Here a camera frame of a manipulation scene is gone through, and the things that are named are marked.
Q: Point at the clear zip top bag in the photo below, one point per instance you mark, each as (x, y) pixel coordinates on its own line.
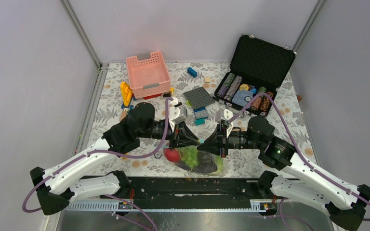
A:
(223, 168)

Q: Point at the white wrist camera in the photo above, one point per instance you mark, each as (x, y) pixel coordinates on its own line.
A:
(177, 114)
(225, 115)

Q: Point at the pink plastic basket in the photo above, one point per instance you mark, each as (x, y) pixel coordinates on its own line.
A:
(148, 74)

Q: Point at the red toy brick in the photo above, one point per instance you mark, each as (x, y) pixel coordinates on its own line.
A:
(152, 96)

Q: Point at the yellow toy block stack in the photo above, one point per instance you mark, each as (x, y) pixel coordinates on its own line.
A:
(127, 94)

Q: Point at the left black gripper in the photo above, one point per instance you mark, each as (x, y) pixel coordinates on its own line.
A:
(182, 136)

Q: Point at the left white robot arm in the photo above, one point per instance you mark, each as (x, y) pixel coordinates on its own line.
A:
(69, 181)

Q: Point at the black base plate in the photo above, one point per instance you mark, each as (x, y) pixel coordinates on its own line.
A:
(195, 193)

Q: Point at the blue toy brick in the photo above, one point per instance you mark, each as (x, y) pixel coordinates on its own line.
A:
(192, 72)

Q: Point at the purple fake eggplant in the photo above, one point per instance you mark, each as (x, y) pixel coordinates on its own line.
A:
(206, 164)

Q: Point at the red fake apple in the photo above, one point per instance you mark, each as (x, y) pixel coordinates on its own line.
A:
(172, 155)

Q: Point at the teal toy block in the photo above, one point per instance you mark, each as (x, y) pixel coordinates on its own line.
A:
(199, 122)

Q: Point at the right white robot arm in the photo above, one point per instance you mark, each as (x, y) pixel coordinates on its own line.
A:
(298, 179)

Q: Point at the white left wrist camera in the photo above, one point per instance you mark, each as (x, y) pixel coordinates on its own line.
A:
(177, 114)

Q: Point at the grey lego brick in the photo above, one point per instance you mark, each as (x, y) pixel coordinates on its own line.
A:
(201, 113)

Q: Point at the green fake grapes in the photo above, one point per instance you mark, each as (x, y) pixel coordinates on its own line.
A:
(189, 155)

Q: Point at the black poker chip case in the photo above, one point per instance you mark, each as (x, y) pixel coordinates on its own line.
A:
(258, 64)

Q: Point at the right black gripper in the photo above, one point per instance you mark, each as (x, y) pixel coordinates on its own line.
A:
(214, 144)

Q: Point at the grey lego baseplate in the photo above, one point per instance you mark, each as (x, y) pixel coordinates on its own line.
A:
(199, 97)

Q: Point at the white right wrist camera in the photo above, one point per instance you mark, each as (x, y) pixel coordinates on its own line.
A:
(225, 115)

